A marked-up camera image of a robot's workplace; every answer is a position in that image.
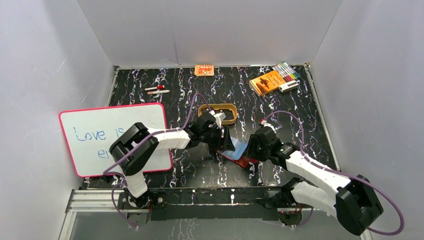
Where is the red leather card holder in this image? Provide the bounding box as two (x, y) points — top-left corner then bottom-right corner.
(217, 137), (258, 168)

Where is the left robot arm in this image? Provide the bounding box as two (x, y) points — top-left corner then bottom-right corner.
(103, 111), (235, 208)

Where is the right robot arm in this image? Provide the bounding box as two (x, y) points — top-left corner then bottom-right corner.
(246, 124), (384, 236)

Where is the tan oval tray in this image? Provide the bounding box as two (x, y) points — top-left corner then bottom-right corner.
(197, 103), (238, 125)

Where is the orange capped white marker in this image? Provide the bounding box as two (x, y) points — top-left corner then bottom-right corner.
(147, 90), (171, 95)

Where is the white stapler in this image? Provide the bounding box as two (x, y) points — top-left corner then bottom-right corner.
(278, 80), (299, 93)

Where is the orange yellow book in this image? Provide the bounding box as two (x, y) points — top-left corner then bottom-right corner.
(248, 70), (287, 97)

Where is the small orange spiral notepad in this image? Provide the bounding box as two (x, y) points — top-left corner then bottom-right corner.
(194, 64), (214, 77)

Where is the red capped white marker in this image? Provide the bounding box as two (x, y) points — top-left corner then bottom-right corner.
(144, 85), (165, 91)

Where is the pack of coloured markers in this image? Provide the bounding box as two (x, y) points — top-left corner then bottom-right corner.
(272, 61), (300, 82)

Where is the pink framed whiteboard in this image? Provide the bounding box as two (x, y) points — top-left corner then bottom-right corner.
(59, 102), (168, 177)

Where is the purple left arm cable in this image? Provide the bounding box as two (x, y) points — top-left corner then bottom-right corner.
(102, 92), (215, 229)

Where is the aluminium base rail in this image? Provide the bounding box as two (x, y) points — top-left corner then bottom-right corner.
(59, 187), (357, 240)

